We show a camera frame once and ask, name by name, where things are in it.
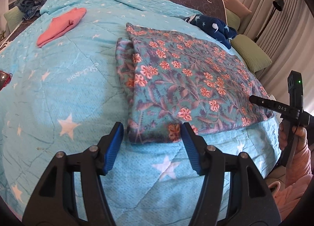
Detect floral teal shirt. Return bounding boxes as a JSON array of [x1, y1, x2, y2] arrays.
[[115, 23, 273, 144]]

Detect pink sleeve right forearm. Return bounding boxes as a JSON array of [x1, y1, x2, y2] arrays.
[[267, 139, 314, 214]]

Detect person right hand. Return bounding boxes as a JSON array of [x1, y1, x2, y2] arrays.
[[278, 120, 309, 154]]

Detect green pillow front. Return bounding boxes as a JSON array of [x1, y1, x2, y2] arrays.
[[231, 35, 272, 73]]

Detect green pillow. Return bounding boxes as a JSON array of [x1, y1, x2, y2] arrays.
[[226, 9, 241, 31], [231, 35, 272, 73]]

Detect light blue star quilt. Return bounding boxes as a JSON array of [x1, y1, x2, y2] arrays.
[[0, 0, 282, 226]]

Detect beige curtain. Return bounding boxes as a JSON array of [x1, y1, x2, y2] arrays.
[[240, 0, 313, 113]]

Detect green pillow back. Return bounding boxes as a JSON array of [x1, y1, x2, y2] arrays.
[[226, 9, 241, 31]]

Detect black floor lamp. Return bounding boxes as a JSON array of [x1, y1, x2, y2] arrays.
[[253, 0, 285, 43]]

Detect navy star blanket bundle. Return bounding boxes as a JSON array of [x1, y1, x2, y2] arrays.
[[183, 14, 237, 49]]

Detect beige pink pillow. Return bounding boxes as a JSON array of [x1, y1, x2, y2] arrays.
[[224, 0, 252, 19]]

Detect red small object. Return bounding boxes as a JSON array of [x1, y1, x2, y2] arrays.
[[0, 70, 13, 90]]

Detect folded pink garment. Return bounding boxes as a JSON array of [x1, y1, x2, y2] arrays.
[[36, 7, 87, 48]]

